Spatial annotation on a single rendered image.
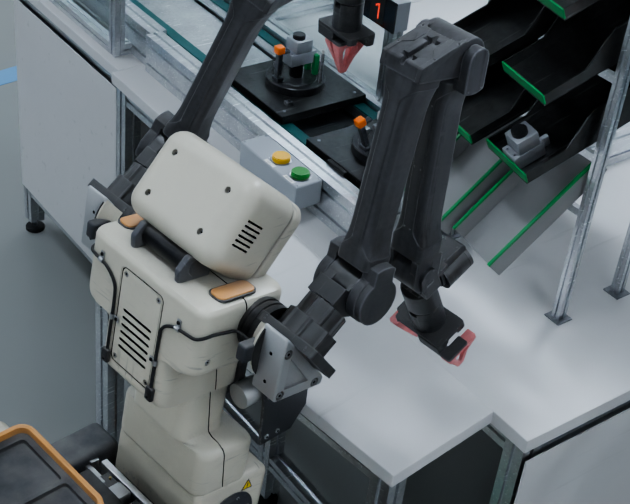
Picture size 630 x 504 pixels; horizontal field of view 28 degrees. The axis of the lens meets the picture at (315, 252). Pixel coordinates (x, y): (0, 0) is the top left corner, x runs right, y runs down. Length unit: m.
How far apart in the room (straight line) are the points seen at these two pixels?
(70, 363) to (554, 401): 1.67
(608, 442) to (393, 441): 0.49
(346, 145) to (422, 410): 0.73
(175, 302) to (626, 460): 1.11
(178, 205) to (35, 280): 2.07
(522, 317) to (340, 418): 0.49
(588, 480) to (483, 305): 0.39
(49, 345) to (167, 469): 1.56
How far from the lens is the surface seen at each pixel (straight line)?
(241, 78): 2.96
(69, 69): 3.48
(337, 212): 2.62
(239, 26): 1.94
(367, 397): 2.25
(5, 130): 4.64
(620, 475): 2.62
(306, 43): 2.90
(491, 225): 2.44
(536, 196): 2.42
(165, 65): 3.10
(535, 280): 2.61
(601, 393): 2.38
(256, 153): 2.69
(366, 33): 2.40
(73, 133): 3.56
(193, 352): 1.84
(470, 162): 2.52
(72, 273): 3.92
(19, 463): 2.05
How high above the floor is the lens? 2.36
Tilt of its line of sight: 36 degrees down
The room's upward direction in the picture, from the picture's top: 7 degrees clockwise
